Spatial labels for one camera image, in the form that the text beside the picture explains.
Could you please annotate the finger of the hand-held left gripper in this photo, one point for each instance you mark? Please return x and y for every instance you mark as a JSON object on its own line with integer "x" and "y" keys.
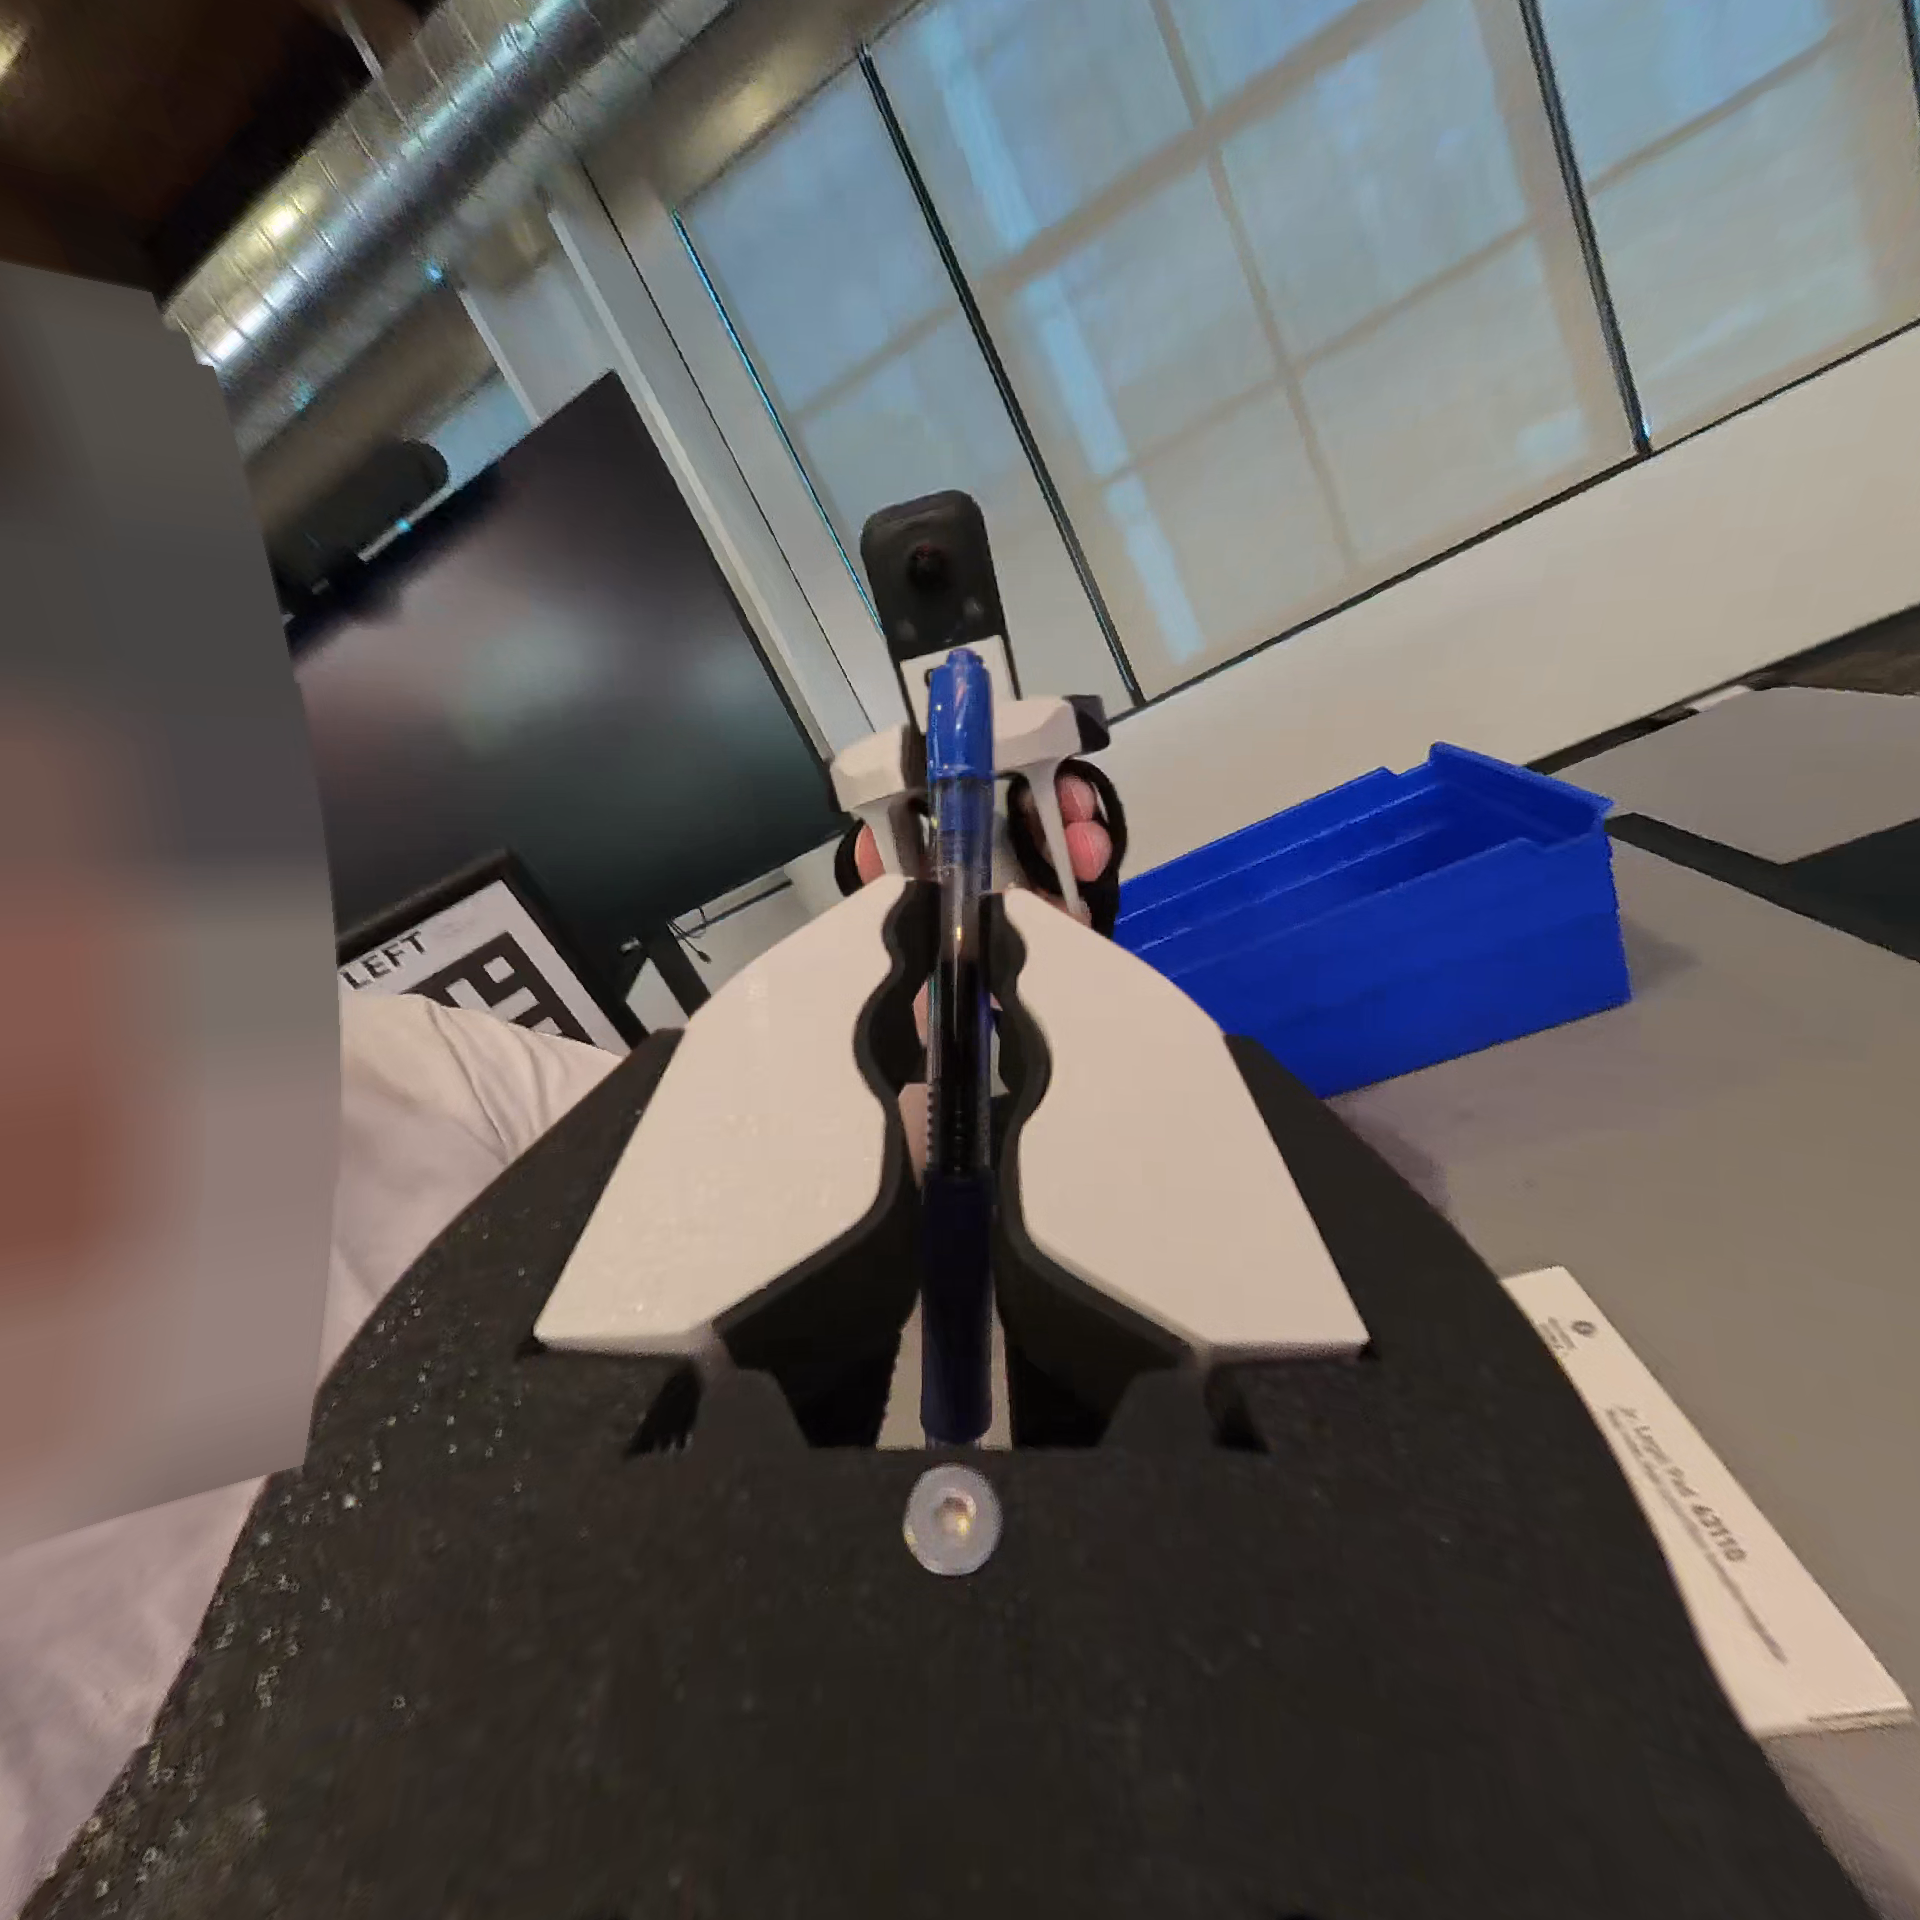
{"x": 1037, "y": 740}
{"x": 883, "y": 773}

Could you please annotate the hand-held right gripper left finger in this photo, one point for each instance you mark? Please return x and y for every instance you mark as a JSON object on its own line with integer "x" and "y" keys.
{"x": 720, "y": 1154}

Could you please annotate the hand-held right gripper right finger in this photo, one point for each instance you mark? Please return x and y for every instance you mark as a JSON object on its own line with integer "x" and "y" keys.
{"x": 1186, "y": 1169}

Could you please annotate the blue retractable pen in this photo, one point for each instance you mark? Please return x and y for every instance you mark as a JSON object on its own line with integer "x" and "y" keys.
{"x": 959, "y": 1228}

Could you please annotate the white lined notepad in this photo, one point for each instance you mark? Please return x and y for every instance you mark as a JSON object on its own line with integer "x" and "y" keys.
{"x": 1690, "y": 1515}

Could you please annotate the person's left hand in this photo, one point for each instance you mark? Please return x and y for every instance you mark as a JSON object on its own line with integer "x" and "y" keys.
{"x": 1090, "y": 842}

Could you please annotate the blue plastic bin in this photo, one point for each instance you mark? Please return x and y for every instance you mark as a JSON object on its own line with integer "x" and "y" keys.
{"x": 1351, "y": 961}

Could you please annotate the black framed printed tag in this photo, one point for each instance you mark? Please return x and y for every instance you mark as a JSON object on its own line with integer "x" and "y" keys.
{"x": 495, "y": 983}

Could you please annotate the black computer monitor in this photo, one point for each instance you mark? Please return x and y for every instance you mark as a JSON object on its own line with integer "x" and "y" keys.
{"x": 524, "y": 675}

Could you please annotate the large paned window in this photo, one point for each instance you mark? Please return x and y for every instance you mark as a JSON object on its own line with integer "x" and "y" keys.
{"x": 1351, "y": 376}

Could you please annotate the silver ventilation duct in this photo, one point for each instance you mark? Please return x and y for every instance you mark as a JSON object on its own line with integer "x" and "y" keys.
{"x": 453, "y": 119}

